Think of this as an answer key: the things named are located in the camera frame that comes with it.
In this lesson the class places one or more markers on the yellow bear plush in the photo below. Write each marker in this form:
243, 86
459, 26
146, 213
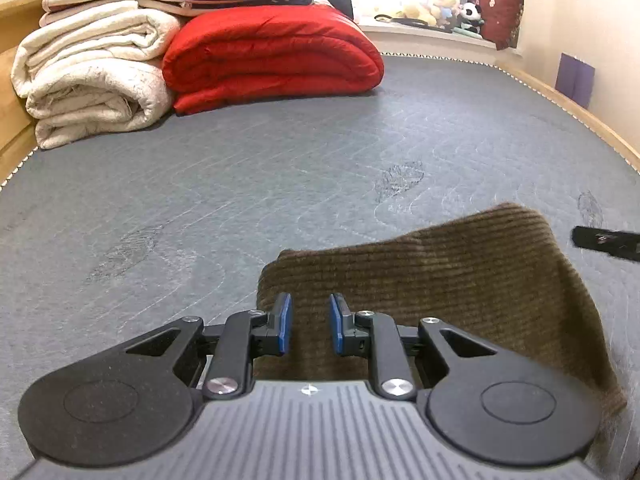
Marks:
427, 7

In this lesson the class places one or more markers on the panda plush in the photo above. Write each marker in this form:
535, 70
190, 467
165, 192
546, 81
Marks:
470, 16

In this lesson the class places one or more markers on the red folded quilt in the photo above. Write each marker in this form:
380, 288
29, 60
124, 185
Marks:
270, 55

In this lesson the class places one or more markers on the purple paper on wall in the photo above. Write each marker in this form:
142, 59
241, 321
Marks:
575, 80

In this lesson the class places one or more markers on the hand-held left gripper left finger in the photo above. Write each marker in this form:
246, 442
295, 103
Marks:
283, 322

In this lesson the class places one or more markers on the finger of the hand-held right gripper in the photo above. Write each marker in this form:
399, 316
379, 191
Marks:
600, 240

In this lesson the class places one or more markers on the white window sill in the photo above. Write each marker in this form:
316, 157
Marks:
430, 35

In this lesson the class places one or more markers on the dark red cushion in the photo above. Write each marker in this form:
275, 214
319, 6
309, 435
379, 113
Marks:
500, 15

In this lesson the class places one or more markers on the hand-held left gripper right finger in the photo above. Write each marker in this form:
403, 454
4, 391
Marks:
336, 322

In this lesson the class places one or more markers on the cream folded blanket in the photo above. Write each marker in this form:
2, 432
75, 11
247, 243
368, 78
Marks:
90, 75

